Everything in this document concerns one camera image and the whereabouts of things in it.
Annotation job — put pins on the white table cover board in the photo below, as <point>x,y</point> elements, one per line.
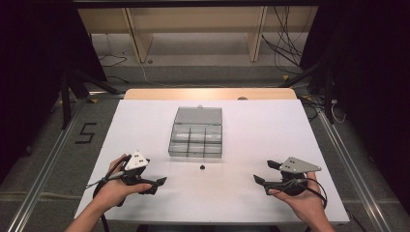
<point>232,193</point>

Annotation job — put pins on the light wooden table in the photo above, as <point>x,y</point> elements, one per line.
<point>209,94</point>

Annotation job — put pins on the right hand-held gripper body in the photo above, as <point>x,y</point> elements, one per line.
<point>295,166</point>

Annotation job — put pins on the aluminium floor rail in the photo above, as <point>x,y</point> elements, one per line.
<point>351,164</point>
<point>42,183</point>

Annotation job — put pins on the person's left hand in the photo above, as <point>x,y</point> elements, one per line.
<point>112,191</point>

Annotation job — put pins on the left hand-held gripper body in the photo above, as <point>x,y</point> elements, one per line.
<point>136,161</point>

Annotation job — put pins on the black curtain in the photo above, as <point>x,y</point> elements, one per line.
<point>35,64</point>
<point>370,80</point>

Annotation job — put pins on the black metal stand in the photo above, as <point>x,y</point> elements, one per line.
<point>322,83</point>
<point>69,93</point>

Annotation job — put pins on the beige wooden desk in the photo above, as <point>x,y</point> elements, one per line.
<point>199,19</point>

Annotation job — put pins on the small black screw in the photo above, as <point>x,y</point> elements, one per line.
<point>202,167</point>

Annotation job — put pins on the clear plastic compartment box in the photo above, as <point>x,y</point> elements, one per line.
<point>196,132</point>

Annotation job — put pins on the person's right hand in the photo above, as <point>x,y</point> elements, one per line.
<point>306,203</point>

